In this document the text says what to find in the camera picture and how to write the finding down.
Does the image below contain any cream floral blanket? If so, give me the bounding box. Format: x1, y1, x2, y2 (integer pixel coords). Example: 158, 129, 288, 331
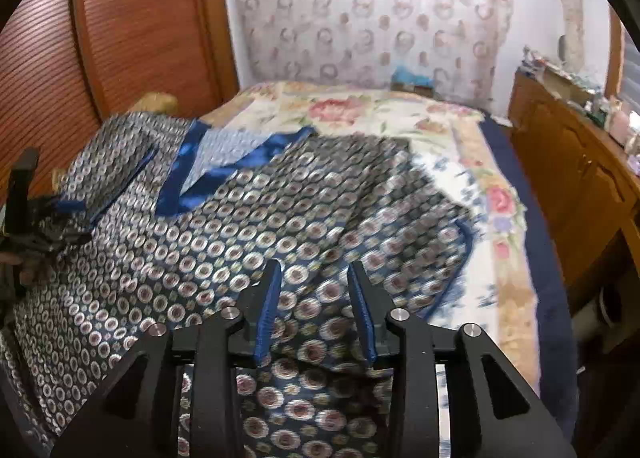
200, 80, 543, 458

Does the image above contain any wooden dresser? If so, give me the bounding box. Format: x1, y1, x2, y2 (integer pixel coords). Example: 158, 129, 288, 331
507, 69, 640, 324

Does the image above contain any pink floral wall cloth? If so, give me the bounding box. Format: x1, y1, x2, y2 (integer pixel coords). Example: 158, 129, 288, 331
221, 0, 516, 109

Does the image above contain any blue circle-patterned satin robe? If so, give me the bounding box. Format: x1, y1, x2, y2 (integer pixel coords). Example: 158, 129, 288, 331
0, 110, 475, 458

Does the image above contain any white cylinder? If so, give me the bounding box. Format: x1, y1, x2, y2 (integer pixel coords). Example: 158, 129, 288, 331
572, 297, 628, 336

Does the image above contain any navy blue bed sheet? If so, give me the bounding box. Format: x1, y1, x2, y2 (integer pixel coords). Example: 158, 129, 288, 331
479, 115, 583, 439

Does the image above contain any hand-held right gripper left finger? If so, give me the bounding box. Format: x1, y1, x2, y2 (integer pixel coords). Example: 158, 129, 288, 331
50, 261, 284, 458

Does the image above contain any grey window blind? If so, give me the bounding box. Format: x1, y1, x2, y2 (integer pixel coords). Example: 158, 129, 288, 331
620, 30, 640, 101

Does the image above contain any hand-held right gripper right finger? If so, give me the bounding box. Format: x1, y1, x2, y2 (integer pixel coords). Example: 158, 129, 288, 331
348, 261, 577, 458

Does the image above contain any small wooden box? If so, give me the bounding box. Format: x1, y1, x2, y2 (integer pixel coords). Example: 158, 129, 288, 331
390, 82, 435, 98

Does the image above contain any row of small toiletries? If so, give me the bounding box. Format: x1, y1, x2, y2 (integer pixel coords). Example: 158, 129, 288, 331
520, 45, 640, 159

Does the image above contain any wooden window frame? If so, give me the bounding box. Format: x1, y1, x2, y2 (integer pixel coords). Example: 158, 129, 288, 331
606, 5, 627, 101

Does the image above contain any light blue cloth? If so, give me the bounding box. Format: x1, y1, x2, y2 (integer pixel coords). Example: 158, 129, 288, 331
392, 64, 435, 88

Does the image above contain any yellow plush pillow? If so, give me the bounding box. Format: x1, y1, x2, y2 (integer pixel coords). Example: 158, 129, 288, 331
131, 92, 179, 115

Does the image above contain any cardboard box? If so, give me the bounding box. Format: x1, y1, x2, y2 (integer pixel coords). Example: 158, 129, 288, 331
542, 65, 587, 100

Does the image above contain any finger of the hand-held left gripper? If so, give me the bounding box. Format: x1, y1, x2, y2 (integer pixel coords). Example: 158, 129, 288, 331
27, 195, 94, 253

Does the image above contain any wooden slatted wardrobe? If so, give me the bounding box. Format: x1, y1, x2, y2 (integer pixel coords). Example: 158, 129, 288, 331
0, 0, 242, 204

